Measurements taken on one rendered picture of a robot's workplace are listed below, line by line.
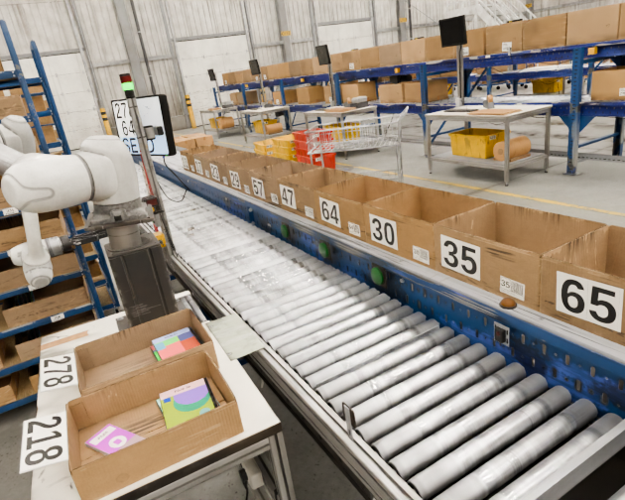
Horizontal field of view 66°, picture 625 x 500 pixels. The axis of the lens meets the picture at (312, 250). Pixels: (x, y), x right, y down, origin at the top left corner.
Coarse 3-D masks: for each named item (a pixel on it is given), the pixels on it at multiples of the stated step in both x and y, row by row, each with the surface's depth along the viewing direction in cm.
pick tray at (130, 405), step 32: (128, 384) 131; (160, 384) 136; (224, 384) 125; (96, 416) 129; (128, 416) 130; (160, 416) 128; (224, 416) 116; (128, 448) 106; (160, 448) 110; (192, 448) 114; (96, 480) 104; (128, 480) 108
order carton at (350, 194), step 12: (348, 180) 227; (360, 180) 230; (372, 180) 226; (384, 180) 218; (324, 192) 210; (336, 192) 225; (348, 192) 229; (360, 192) 232; (372, 192) 229; (384, 192) 221; (396, 192) 194; (348, 204) 195; (360, 204) 188; (348, 216) 198; (360, 216) 190; (336, 228) 210; (348, 228) 201; (360, 228) 193; (360, 240) 196
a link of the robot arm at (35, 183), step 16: (0, 144) 167; (0, 160) 157; (16, 160) 147; (32, 160) 142; (48, 160) 143; (64, 160) 145; (80, 160) 148; (16, 176) 136; (32, 176) 137; (48, 176) 140; (64, 176) 143; (80, 176) 146; (16, 192) 136; (32, 192) 138; (48, 192) 140; (64, 192) 143; (80, 192) 147; (16, 208) 142; (32, 208) 141; (48, 208) 143
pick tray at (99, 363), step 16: (160, 320) 164; (176, 320) 166; (192, 320) 167; (112, 336) 157; (128, 336) 160; (144, 336) 162; (160, 336) 165; (208, 336) 148; (80, 352) 153; (96, 352) 156; (112, 352) 158; (128, 352) 161; (144, 352) 161; (192, 352) 142; (208, 352) 144; (80, 368) 150; (96, 368) 156; (112, 368) 154; (128, 368) 153; (144, 368) 136; (80, 384) 136; (96, 384) 131
